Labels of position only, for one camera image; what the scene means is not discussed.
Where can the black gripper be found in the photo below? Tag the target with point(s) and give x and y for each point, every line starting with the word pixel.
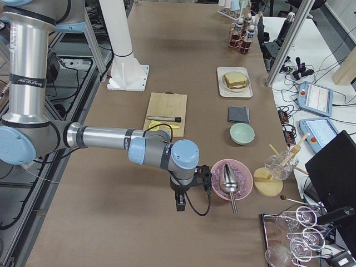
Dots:
pixel 178 189

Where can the white round plate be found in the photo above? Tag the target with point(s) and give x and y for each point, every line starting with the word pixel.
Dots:
pixel 235 90

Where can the bread slice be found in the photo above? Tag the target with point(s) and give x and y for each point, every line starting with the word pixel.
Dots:
pixel 235 78
pixel 239 86

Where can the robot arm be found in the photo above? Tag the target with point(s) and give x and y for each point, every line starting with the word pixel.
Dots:
pixel 37 124

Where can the black metal glass tray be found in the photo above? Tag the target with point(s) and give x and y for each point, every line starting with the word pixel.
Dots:
pixel 273 235

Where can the cream rabbit tray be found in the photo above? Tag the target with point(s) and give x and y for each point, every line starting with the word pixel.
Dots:
pixel 224 92

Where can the steel ice scoop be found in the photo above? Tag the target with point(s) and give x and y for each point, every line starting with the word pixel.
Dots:
pixel 229 185

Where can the pink bowl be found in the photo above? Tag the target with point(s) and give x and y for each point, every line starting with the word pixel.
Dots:
pixel 243 176

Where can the steel muddler black tip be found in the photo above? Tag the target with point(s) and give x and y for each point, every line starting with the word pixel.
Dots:
pixel 165 118

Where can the yellow plastic knife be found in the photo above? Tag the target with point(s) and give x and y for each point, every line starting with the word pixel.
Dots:
pixel 160 125

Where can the wooden stand round base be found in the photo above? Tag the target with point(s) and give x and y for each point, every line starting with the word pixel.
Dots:
pixel 263 180

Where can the mint green bowl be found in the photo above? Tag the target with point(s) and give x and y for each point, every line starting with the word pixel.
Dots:
pixel 242 133

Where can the wooden cutting board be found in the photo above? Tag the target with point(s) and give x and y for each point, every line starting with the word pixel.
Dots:
pixel 169 105

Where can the grey folded cloth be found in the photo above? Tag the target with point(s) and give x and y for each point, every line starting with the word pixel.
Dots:
pixel 238 114

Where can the glass mug on stand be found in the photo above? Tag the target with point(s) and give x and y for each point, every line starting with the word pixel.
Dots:
pixel 281 165

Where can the upturned wine glass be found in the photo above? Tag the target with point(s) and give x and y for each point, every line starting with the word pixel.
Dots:
pixel 289 221
pixel 295 254
pixel 312 236

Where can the black laptop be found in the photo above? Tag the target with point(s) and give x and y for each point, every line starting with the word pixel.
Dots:
pixel 332 172

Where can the blue cased tablet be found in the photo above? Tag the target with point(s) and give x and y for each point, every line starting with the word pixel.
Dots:
pixel 315 98

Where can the tea bottle front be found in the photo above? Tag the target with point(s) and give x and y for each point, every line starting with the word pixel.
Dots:
pixel 247 41

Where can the tea bottle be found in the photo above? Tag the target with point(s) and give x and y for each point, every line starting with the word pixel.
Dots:
pixel 236 33
pixel 247 41
pixel 247 21

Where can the tea bottle middle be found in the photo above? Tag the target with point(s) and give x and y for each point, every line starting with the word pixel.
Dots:
pixel 236 33

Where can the tea bottle back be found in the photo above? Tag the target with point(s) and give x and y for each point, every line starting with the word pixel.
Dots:
pixel 247 21

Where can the white cup rack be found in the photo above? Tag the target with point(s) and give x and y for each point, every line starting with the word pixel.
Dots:
pixel 234 15

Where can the black water bottle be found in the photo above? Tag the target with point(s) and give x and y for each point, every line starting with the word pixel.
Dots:
pixel 285 28

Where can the pink cup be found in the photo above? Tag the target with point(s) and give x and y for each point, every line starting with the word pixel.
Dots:
pixel 225 3

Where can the blue cup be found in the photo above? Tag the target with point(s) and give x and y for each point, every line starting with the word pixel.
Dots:
pixel 235 5

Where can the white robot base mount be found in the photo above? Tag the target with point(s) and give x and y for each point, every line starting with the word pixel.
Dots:
pixel 127 73

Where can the copper wire bottle rack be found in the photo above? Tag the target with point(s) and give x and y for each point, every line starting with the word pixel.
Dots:
pixel 243 34

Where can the aluminium frame post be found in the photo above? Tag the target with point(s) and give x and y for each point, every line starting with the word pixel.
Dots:
pixel 300 17

